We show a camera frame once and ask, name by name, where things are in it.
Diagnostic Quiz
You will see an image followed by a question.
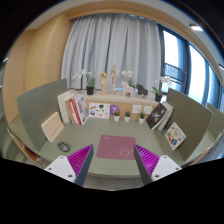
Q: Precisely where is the black wooden horse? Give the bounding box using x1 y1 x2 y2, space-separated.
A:
136 84 148 97

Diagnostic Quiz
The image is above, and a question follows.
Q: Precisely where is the white orchid right pot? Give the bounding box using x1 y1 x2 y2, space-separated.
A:
152 76 171 102

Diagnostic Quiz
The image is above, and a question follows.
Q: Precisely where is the wooden mannequin figure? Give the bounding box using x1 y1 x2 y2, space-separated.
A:
110 65 119 91

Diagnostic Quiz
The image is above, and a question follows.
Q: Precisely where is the pink wooden horse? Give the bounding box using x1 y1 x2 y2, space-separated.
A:
121 81 134 97

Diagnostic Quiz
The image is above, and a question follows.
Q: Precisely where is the white card on shelf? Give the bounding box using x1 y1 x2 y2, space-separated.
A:
132 105 141 114

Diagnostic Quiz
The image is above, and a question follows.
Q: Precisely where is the wooden hand model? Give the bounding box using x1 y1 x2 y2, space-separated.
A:
99 72 108 96

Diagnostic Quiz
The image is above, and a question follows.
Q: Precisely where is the white orchid centre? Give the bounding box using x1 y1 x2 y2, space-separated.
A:
121 71 136 88

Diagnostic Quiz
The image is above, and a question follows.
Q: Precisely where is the green partition panel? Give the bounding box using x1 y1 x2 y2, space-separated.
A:
17 79 67 151
166 89 213 161

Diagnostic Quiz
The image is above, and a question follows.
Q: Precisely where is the wooden chair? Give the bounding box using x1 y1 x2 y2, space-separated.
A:
7 129 43 165

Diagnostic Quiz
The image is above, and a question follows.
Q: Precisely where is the red white book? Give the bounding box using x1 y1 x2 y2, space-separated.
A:
72 94 89 125

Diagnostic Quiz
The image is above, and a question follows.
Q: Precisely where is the white illustrated card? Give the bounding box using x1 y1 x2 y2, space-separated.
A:
89 103 110 119

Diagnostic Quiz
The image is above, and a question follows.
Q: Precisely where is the small potted plant right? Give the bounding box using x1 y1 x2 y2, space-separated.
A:
139 112 145 124

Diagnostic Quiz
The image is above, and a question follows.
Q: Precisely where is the small potted plant left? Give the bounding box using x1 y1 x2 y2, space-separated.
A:
114 111 120 122

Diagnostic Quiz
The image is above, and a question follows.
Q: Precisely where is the black book leaning right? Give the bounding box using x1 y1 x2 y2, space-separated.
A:
146 103 167 130

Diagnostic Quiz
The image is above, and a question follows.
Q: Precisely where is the colourful sticker picture book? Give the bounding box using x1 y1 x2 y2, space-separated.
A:
165 123 186 150

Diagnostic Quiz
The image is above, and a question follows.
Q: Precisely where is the purple number seven card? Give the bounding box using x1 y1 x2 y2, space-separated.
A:
110 105 120 116

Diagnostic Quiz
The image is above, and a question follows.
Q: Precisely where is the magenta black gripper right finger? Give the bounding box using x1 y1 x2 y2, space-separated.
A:
134 144 181 185

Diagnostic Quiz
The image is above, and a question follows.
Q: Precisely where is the white book stack upright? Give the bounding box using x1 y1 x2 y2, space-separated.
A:
57 91 74 123

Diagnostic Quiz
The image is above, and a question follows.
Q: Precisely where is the green left partition panel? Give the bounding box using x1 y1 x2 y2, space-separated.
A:
17 79 67 151

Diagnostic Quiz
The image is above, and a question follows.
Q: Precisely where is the wooden shelf ledge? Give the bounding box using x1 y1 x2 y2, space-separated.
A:
69 89 157 120

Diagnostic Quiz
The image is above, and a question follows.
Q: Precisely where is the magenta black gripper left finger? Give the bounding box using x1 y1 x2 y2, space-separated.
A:
45 144 94 186

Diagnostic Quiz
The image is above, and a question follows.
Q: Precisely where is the grey curtain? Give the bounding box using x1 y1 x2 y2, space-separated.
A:
61 14 161 90

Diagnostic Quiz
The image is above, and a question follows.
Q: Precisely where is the white orchid black pot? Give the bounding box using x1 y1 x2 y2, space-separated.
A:
72 69 95 95

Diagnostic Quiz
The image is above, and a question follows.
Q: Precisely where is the dark grey computer mouse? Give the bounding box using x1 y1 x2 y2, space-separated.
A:
57 142 70 152

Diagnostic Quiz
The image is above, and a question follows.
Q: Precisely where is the green right partition panel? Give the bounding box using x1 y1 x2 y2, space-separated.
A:
166 89 213 161

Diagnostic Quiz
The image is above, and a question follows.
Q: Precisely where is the purple mouse pad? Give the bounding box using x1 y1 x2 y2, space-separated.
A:
97 135 136 160

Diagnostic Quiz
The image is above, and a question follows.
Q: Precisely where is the small potted plant middle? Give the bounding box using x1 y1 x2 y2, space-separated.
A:
124 112 131 122

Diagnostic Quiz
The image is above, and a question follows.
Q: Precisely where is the small potted plant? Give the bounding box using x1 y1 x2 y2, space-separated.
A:
139 112 145 124
114 111 120 122
124 112 131 122

